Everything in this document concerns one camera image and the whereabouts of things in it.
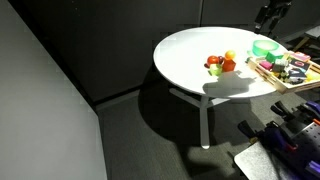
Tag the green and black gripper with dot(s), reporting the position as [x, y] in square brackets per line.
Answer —
[278, 8]

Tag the magenta toy block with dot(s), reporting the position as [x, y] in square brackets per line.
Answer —
[266, 65]

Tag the grey studded toy block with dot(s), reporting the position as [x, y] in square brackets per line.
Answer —
[279, 65]

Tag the wooden tray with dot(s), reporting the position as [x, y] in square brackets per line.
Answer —
[283, 87]

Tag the lime green toy block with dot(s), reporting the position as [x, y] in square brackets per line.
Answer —
[215, 69]

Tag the green translucent bowl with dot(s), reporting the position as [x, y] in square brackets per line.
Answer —
[263, 46]

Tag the orange toy fruit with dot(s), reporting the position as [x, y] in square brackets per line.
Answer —
[230, 54]

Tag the white stand with wooden leg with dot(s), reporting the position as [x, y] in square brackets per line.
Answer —
[308, 36]

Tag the black fabric cube letter D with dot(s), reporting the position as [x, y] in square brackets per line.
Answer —
[299, 64]

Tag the dark toy plum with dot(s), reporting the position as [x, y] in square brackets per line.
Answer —
[220, 59]

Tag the black fabric cube letter A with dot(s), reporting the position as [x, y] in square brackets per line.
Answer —
[296, 75]

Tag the small yellow toy fruit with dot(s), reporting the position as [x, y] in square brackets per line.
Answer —
[313, 76]

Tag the black purple clamp orange tip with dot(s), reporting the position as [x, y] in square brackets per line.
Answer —
[266, 133]

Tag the perforated metal plate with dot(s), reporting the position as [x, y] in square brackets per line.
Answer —
[308, 140]

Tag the grey metal plate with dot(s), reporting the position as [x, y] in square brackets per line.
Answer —
[255, 163]

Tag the white table pedestal base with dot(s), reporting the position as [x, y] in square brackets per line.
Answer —
[204, 120]

